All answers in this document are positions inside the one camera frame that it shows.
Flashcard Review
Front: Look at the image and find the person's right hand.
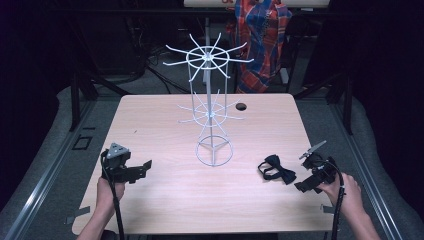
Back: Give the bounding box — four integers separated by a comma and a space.
316, 172, 364, 219

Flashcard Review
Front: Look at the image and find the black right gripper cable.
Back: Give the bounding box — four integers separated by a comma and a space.
314, 159, 346, 240

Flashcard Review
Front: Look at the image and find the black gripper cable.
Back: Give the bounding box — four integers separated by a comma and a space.
100, 150, 126, 240
314, 159, 346, 240

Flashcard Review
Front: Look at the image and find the white wire rack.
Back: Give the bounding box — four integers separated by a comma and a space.
162, 31, 255, 168

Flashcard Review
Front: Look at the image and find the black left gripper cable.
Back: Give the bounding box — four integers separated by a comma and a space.
100, 150, 126, 240

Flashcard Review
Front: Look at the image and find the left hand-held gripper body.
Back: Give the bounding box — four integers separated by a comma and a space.
100, 142, 135, 184

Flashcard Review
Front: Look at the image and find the person's left hand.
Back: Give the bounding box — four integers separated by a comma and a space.
96, 176, 126, 214

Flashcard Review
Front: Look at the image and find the red blue plaid cloth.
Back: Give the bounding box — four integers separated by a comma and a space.
225, 0, 293, 95

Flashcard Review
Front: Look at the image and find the black metal stand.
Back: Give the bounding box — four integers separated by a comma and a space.
293, 71, 354, 136
68, 63, 131, 133

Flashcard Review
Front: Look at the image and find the black bow tie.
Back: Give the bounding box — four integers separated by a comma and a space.
257, 153, 298, 186

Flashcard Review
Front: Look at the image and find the aluminium floor rail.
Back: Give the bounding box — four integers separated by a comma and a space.
2, 99, 98, 240
328, 98, 406, 240

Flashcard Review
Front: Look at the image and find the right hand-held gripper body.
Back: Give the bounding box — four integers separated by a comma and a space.
298, 139, 338, 185

